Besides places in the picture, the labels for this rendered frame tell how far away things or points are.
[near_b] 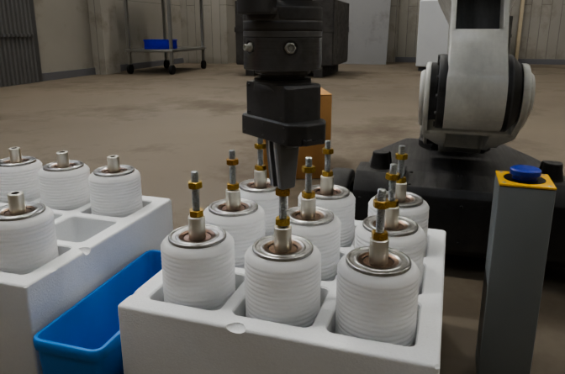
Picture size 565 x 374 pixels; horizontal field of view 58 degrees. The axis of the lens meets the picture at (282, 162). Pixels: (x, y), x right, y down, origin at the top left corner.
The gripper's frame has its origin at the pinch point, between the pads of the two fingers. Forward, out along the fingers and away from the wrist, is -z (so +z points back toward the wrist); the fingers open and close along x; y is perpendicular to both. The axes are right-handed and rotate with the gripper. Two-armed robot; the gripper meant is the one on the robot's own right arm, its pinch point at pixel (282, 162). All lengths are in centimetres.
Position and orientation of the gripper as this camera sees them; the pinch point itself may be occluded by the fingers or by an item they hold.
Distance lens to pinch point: 60.4
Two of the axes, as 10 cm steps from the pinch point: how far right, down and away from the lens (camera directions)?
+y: -8.0, 1.5, -5.8
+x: -6.0, -2.1, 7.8
